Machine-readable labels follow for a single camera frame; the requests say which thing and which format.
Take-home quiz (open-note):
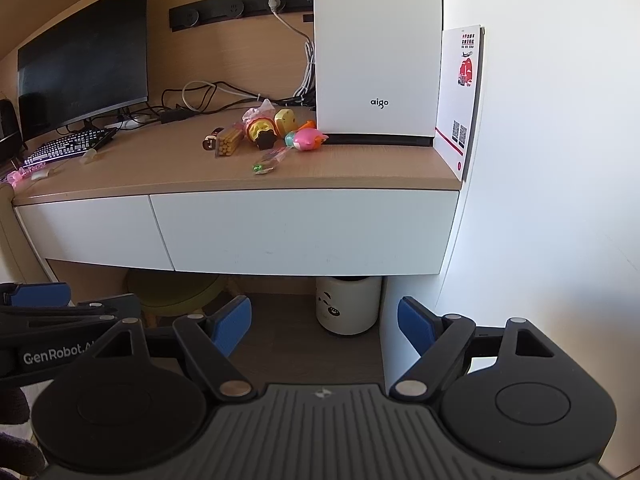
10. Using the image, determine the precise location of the wide white desk drawer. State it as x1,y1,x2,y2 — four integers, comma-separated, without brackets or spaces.
149,189,460,276

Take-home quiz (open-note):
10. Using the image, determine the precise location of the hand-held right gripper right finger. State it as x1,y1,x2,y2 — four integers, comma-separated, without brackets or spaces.
389,295,556,403

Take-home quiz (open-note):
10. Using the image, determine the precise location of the yellow round toy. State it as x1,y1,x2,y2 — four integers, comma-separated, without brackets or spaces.
274,108,299,137

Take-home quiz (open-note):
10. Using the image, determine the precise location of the clear packet with green candy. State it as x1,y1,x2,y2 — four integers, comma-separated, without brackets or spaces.
251,146,292,177

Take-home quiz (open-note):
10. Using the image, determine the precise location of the tangle of cables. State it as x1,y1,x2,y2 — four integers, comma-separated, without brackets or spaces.
181,0,317,113

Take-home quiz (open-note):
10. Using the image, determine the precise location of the green stool with wooden legs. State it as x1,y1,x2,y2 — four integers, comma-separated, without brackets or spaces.
125,269,251,332

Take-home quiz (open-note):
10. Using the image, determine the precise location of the person's left hand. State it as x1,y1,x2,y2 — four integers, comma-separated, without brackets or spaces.
0,387,46,478

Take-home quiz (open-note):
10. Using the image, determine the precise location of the pink yellow toy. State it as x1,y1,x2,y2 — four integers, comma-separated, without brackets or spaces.
242,99,279,152

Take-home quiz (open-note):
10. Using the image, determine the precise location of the black cable bundle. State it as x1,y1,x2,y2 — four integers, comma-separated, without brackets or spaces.
102,80,317,128

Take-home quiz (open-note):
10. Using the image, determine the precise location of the white trash bin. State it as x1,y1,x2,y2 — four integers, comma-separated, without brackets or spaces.
315,275,383,336

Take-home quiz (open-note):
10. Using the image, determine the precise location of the pink green plastic toy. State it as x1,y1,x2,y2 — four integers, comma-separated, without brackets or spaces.
284,128,329,152

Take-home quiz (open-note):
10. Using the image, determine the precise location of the white computer case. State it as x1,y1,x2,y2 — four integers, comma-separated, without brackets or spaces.
312,0,443,148

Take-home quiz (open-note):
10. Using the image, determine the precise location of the black wall power strip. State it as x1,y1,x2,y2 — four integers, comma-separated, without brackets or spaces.
169,0,315,31

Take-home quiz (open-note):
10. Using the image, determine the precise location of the pack of yellow sticks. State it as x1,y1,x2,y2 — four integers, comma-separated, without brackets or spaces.
214,124,247,159

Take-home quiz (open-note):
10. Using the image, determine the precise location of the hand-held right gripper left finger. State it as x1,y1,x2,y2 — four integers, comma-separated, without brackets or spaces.
95,295,256,403

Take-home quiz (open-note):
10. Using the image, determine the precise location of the black speaker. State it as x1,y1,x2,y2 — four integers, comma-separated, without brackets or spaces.
0,99,26,171

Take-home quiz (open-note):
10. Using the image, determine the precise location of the black keyboard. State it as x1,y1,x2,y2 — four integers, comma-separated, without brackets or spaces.
22,129,113,166

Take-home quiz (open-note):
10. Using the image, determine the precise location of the black computer monitor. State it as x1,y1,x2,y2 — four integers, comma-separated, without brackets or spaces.
17,0,150,142

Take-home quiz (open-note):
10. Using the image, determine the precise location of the white printed poster board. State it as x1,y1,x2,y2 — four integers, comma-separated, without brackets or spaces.
433,24,486,183

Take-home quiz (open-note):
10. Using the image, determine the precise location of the narrow white desk drawer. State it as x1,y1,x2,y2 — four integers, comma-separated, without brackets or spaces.
14,194,175,272

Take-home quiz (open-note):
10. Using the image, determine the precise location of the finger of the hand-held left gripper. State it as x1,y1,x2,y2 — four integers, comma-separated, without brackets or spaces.
0,282,71,308
0,294,143,333

